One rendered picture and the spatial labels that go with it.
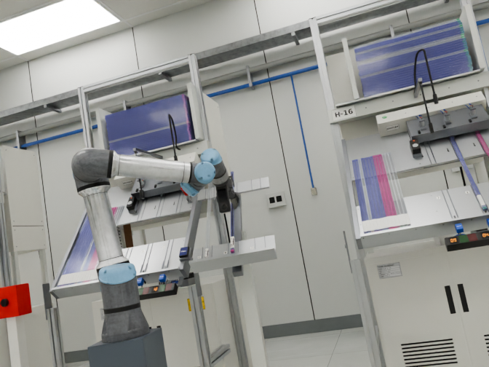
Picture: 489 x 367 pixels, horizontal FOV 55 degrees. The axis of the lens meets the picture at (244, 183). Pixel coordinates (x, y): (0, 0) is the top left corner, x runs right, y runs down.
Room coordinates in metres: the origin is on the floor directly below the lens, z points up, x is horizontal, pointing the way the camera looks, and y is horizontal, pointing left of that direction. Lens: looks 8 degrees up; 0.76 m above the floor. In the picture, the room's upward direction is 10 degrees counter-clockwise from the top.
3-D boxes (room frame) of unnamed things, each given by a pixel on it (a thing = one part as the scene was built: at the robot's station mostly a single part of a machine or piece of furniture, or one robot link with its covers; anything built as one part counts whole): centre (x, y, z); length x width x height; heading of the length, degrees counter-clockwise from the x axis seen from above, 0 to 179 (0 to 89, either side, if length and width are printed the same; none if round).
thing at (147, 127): (2.67, 0.47, 1.52); 0.51 x 0.13 x 0.27; 75
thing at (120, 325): (1.57, 0.46, 0.60); 0.15 x 0.15 x 0.10
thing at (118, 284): (1.57, 0.46, 0.72); 0.13 x 0.12 x 0.14; 19
